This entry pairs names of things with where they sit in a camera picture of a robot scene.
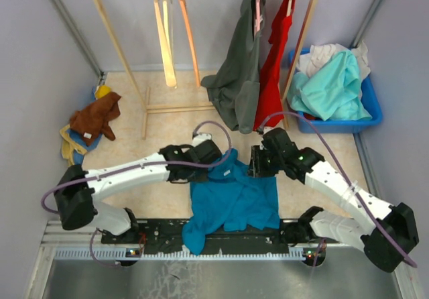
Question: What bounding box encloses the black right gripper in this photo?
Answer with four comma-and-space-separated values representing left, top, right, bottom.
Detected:
247, 145, 284, 178

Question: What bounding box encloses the pink hanger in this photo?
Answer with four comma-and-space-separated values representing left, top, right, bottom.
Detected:
253, 0, 263, 36

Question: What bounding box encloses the brown cloth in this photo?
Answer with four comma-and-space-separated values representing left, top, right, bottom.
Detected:
69, 92, 121, 146

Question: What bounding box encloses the beige towel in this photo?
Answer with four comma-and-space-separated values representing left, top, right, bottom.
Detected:
60, 125, 76, 166

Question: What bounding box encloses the turquoise cloth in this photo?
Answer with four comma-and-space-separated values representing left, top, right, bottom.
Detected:
287, 50, 372, 121

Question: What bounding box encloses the light wooden hanger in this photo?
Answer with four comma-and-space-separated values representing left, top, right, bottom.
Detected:
153, 0, 177, 88

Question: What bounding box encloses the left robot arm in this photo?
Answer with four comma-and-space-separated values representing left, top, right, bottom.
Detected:
54, 139, 222, 243

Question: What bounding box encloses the grey t shirt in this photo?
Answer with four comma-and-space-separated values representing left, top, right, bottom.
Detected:
200, 0, 265, 134

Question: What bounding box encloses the cream wooden hanger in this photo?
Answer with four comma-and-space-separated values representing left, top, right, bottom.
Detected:
162, 0, 176, 86

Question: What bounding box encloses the blue cloth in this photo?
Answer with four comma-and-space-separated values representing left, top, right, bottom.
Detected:
66, 129, 102, 164

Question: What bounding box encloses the wooden clothes rack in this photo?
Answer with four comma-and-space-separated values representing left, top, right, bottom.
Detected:
83, 0, 325, 141

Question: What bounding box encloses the yellow cloth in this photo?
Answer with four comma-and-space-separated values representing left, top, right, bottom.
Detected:
94, 84, 111, 100

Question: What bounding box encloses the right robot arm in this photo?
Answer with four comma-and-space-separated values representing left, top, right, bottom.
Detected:
248, 127, 419, 273

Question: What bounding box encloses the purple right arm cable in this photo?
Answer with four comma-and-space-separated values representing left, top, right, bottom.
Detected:
259, 111, 418, 269

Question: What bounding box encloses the blue plastic bin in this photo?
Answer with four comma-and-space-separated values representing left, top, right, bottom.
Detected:
288, 48, 383, 134

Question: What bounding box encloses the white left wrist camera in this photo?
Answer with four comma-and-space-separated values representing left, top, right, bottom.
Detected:
191, 133, 212, 147

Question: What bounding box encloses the white toothed cable duct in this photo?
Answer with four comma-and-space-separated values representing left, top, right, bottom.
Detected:
53, 245, 328, 262

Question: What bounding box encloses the blue t shirt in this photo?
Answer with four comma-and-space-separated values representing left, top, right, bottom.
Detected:
182, 148, 280, 255

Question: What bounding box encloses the orange wooden hanger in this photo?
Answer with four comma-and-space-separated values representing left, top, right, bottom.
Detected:
179, 0, 200, 88

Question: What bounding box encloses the red t shirt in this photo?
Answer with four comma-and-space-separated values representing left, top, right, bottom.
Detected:
253, 0, 295, 130

